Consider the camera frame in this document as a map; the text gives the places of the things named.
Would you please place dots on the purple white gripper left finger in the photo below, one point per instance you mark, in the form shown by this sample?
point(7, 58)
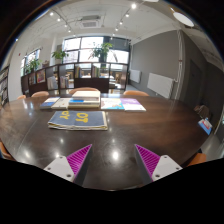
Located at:
point(72, 167)

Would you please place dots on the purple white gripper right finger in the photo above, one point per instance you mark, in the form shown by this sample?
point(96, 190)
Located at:
point(152, 166)

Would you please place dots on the folded navy towel yellow letters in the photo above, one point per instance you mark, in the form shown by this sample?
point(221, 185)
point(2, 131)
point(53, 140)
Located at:
point(78, 120)

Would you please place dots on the orange chair front right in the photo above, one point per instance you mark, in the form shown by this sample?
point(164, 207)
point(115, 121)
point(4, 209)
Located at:
point(199, 158)

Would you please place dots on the orange chair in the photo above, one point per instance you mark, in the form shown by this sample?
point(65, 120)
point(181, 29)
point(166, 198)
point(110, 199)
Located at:
point(5, 153)
point(199, 158)
point(21, 97)
point(82, 89)
point(135, 93)
point(40, 94)

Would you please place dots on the cream cover book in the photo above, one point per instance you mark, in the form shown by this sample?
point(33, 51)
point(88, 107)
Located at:
point(61, 103)

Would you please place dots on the blue red box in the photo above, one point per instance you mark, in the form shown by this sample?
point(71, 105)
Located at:
point(205, 125)

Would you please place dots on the purple white book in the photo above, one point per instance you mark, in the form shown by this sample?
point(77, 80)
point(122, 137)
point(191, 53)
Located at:
point(132, 105)

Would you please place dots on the blue cover book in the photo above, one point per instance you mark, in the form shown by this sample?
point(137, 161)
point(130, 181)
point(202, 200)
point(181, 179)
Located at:
point(47, 104)

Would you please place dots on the stack of books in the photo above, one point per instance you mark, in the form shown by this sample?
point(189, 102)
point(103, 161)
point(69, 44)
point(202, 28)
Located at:
point(85, 99)

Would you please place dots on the orange chair front left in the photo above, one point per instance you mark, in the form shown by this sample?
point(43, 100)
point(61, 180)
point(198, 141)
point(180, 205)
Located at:
point(5, 153)

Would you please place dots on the light blue picture book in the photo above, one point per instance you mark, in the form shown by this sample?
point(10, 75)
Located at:
point(111, 104)

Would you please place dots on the orange chair centre back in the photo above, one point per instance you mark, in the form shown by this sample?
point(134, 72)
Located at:
point(82, 89)

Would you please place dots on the orange chair right back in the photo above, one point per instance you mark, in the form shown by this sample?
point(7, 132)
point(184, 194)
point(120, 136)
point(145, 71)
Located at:
point(135, 93)

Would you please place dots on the orange chair left back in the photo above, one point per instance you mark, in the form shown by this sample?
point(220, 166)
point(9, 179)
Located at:
point(40, 94)

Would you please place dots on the orange chair far left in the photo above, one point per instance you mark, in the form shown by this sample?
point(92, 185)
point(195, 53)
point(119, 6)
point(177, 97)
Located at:
point(21, 97)

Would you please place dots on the dark wooden shelf unit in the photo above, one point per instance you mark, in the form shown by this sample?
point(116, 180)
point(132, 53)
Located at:
point(61, 78)

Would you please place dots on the small white radiator far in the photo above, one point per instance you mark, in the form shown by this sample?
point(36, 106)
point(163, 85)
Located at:
point(135, 75)

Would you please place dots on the potted plant far left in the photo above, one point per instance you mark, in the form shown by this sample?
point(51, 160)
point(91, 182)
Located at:
point(32, 66)

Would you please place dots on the potted plant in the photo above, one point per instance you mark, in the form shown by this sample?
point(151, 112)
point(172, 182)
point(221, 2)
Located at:
point(59, 55)
point(101, 51)
point(32, 66)

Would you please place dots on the potted plant centre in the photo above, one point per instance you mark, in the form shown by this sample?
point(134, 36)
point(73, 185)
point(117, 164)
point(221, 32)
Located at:
point(101, 51)

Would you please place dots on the ceiling air conditioner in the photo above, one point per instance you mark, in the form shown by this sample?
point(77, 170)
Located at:
point(92, 21)

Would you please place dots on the round white ceiling lamp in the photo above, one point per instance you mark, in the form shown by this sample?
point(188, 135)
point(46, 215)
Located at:
point(183, 19)

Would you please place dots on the white wall radiator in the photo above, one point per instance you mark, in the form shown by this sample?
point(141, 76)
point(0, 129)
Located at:
point(161, 85)

